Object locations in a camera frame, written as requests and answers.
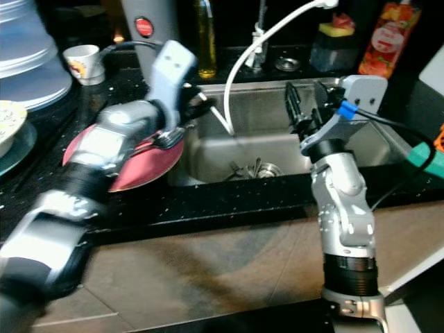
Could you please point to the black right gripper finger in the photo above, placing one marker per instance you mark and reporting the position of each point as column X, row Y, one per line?
column 328, row 98
column 295, row 105

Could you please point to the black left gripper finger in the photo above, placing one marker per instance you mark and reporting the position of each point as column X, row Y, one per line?
column 170, row 139

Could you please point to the pink round plate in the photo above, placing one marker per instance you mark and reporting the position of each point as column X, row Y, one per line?
column 152, row 170

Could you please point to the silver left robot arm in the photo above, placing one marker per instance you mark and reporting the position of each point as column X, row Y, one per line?
column 111, row 139

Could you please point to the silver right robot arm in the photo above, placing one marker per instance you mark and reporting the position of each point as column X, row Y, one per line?
column 343, row 201

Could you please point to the white kitchen appliance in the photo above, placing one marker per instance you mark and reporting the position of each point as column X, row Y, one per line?
column 28, row 55

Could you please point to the round metal counter fitting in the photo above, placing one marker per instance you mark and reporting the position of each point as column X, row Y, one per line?
column 286, row 64

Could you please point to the dark sponge holder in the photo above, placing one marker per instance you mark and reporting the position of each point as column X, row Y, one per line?
column 329, row 54

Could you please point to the stainless steel sink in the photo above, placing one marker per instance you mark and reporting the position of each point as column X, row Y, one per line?
column 270, row 146

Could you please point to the glass oil bottle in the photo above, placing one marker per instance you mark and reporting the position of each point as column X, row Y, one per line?
column 206, row 48

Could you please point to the yellow sponge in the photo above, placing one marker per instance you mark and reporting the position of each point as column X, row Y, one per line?
column 338, row 30

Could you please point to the red scrubber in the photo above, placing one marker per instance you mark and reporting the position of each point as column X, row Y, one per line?
column 345, row 19

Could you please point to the chrome faucet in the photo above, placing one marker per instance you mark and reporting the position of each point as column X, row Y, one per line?
column 258, row 31

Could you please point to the orange dish soap bottle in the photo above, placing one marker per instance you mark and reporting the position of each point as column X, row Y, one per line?
column 388, row 41

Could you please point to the grey tumbler with red logo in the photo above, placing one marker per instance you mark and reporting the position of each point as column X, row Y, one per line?
column 146, row 21

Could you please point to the white cutting board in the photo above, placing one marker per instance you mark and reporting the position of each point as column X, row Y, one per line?
column 433, row 69

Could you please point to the white flower pattern bowl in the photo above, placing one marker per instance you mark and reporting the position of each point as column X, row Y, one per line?
column 10, row 125

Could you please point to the green sponge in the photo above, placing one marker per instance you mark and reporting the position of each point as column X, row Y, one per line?
column 427, row 158

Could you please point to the white printed mug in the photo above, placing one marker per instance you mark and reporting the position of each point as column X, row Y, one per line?
column 83, row 66

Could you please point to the orange black handheld fan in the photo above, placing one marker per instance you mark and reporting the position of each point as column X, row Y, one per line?
column 439, row 139

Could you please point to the light blue plate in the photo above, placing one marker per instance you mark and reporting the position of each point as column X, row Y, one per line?
column 24, row 152

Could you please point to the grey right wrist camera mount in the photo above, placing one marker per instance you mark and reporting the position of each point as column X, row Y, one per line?
column 368, row 89

